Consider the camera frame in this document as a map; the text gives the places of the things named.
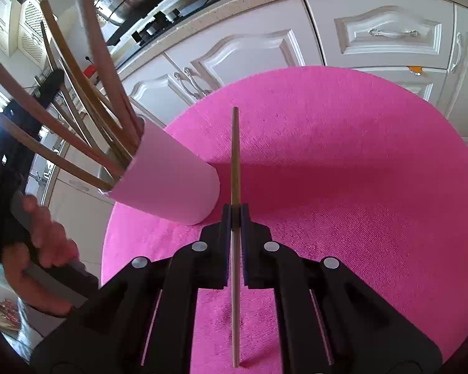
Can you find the person's left hand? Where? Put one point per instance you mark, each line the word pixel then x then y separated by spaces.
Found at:
pixel 50 241

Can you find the pink round tablecloth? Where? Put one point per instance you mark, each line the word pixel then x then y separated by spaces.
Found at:
pixel 335 163

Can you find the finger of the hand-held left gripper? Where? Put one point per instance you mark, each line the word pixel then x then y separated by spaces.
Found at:
pixel 48 85

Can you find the small lattice door wall cabinet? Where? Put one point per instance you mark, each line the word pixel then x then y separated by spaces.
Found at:
pixel 29 27

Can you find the cream base kitchen cabinets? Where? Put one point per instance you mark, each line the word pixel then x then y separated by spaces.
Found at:
pixel 374 46

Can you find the bowl with red cover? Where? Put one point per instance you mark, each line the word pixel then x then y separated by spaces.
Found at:
pixel 88 72

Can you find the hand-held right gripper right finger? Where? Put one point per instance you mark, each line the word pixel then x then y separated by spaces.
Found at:
pixel 246 233

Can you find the pink cup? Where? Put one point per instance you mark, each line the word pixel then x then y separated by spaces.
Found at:
pixel 167 179

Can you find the black glass gas hob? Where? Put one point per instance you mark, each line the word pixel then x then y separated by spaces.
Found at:
pixel 160 27

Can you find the bundle of wooden chopsticks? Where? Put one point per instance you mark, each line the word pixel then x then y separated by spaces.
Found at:
pixel 104 60

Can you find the single wooden chopstick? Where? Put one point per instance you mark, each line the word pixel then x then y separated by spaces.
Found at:
pixel 236 156

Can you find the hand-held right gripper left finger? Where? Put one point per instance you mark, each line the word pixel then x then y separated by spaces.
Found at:
pixel 226 233

